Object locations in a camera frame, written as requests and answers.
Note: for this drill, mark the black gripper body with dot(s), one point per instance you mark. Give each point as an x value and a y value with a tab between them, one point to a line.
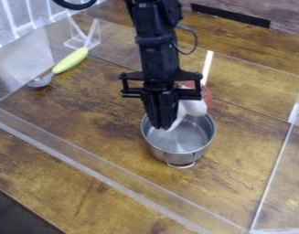
160	76

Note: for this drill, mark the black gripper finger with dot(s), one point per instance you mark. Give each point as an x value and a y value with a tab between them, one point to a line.
168	108
151	107

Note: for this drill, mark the white red toy mushroom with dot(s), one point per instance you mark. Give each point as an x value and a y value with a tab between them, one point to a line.
192	108

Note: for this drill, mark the silver metal pot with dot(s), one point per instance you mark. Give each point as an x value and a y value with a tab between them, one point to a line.
180	147

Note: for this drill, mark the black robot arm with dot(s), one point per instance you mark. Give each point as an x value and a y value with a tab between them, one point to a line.
155	20

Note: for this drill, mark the clear acrylic stand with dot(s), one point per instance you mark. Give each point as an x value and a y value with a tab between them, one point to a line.
80	39

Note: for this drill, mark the black strip on table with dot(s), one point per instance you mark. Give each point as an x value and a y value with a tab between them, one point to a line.
246	19

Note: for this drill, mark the green handled metal spoon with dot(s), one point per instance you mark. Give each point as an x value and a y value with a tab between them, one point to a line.
68	62

